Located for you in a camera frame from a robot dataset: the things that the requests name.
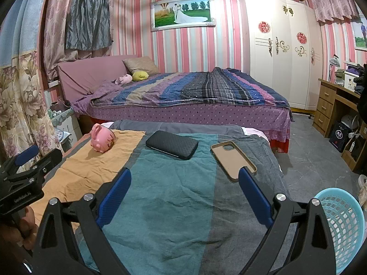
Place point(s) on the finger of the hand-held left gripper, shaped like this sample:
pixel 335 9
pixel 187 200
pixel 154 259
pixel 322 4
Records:
pixel 46 161
pixel 25 155

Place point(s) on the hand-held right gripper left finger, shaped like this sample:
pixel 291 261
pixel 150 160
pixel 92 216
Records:
pixel 114 197

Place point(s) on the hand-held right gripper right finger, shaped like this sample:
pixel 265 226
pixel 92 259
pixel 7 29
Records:
pixel 255 197

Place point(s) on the light blue plastic basket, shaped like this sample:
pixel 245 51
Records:
pixel 341 220

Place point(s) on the person's left hand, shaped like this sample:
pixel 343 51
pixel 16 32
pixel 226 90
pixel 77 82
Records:
pixel 27 222

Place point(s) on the orange cloth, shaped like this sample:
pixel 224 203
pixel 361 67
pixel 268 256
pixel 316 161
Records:
pixel 94 166

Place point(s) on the cluttered bedside stand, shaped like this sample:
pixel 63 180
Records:
pixel 64 126

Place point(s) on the beige phone case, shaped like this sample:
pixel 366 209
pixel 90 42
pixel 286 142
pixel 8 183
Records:
pixel 226 157

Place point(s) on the teal cloth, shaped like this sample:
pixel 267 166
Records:
pixel 172 206

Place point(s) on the pink piggy bank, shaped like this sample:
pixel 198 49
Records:
pixel 101 139

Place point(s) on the floral curtain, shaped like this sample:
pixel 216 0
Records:
pixel 20 91

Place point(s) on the black textured case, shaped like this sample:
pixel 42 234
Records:
pixel 172 144

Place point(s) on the purple bed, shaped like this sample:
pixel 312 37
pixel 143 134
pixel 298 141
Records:
pixel 86 74

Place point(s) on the black paper bag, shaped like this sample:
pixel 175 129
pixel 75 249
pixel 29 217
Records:
pixel 338 137

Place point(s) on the white shoe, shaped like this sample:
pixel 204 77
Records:
pixel 362 190

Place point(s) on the pink plush toy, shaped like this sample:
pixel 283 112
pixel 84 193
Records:
pixel 124 79

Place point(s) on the wooden desk with drawers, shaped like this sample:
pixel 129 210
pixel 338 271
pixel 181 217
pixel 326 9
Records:
pixel 324 106

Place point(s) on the white fan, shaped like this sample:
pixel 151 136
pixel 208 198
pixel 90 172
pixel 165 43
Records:
pixel 348 121

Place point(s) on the striped quilt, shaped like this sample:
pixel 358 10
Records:
pixel 200 88

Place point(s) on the yellow plush toy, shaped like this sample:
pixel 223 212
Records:
pixel 140 76

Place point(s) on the white wardrobe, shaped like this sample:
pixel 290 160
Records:
pixel 286 77

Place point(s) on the beige pillow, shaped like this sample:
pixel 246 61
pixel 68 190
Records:
pixel 142 65

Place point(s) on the pink patterned curtain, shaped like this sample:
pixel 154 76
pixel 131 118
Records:
pixel 56 20

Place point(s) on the white storage box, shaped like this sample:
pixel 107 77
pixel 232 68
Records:
pixel 351 80

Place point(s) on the grey curtain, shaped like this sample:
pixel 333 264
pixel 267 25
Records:
pixel 89 14

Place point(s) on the desk lamp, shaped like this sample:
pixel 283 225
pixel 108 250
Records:
pixel 334 61

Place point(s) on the pile of dark clothes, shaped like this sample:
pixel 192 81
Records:
pixel 361 80

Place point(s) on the small framed photo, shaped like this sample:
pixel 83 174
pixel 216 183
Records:
pixel 361 34

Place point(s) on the framed wedding photo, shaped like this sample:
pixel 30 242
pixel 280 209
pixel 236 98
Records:
pixel 183 13

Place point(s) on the pink curtain valance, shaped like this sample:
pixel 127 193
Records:
pixel 332 4

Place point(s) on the white wall socket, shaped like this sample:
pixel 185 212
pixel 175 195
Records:
pixel 53 84

